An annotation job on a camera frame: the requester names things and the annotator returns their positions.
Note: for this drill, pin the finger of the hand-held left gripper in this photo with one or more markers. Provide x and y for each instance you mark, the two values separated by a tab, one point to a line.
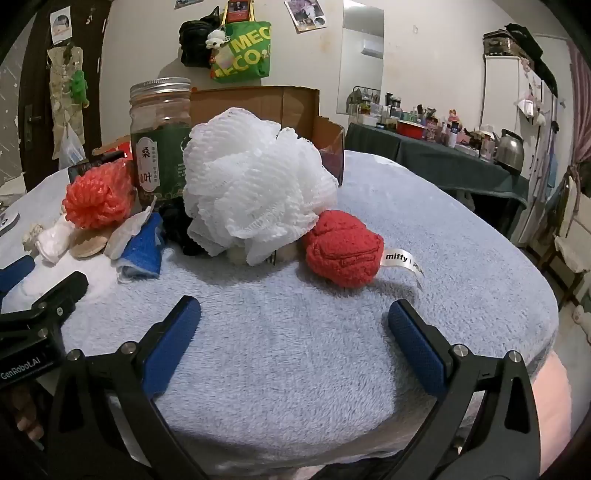
16	272
69	288

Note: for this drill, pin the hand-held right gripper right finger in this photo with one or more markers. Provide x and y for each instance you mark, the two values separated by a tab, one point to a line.
415	346

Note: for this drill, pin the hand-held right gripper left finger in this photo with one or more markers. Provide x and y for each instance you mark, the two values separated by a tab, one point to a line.
178	341

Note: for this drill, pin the beige crochet item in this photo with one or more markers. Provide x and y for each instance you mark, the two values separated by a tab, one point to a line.
32	235

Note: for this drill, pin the beige round puff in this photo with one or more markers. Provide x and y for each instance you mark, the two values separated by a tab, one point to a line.
90	244

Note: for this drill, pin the blue cloth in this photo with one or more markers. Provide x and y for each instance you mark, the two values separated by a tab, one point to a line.
141	249

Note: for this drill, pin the white translucent packet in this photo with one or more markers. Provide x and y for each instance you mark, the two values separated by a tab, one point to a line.
127	230

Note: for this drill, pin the red foam net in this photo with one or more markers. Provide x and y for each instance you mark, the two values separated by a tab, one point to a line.
97	198

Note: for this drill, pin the black fuzzy item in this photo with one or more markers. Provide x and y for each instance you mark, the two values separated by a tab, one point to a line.
180	230

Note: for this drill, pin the red plush rabbit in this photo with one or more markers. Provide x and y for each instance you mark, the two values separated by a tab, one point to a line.
341	249

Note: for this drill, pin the white fluffy plush toy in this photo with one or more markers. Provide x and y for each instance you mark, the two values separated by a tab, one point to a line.
286	251

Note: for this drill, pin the white mesh bath pouf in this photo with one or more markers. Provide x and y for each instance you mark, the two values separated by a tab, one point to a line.
258	184

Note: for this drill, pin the cardboard box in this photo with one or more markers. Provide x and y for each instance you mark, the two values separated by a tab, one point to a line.
258	101

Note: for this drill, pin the person's left hand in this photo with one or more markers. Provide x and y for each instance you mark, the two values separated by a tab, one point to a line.
30	410

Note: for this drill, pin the black box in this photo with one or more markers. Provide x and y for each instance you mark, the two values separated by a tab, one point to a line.
78	168

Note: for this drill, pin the clear plastic bag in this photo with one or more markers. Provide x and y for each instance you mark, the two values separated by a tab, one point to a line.
71	147

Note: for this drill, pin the pink bedding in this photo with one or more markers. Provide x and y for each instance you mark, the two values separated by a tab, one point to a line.
554	415

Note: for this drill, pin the green label glass jar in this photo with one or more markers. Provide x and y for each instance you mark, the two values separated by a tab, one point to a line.
157	157

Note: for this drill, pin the beige hanging organizer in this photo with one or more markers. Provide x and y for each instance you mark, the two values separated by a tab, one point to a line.
60	106

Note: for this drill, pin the dark door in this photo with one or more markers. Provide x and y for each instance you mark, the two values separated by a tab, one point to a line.
34	92

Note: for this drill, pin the dark green covered table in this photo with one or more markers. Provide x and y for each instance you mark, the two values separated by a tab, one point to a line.
438	161

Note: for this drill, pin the chair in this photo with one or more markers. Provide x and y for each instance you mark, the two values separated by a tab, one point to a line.
570	230

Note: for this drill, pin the green toy figure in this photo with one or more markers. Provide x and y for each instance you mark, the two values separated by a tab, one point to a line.
79	87

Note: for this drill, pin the steel kettle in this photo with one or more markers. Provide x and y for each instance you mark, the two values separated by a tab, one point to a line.
508	152

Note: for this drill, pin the red basin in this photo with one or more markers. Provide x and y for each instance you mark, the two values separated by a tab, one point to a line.
410	130

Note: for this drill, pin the cluster of cosmetic bottles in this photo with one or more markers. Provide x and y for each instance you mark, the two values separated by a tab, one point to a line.
438	127

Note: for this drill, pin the paper sheet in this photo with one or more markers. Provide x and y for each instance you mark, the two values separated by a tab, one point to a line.
60	25

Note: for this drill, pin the white wardrobe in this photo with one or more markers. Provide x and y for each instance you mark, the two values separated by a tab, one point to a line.
503	101

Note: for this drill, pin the black bag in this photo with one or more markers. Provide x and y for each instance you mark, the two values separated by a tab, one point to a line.
194	41

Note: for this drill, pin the green tote bag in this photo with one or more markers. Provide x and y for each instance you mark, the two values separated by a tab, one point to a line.
244	55

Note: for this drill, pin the pink curtain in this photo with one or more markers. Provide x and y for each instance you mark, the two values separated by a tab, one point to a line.
581	92

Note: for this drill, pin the clear storage case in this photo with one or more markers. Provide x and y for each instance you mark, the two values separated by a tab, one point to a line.
496	44

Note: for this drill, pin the black cloth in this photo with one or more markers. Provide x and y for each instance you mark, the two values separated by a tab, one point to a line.
531	50

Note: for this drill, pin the wall mirror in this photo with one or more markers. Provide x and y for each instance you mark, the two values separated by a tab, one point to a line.
360	74

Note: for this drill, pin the wall photo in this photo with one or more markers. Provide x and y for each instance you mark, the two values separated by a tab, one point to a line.
304	14

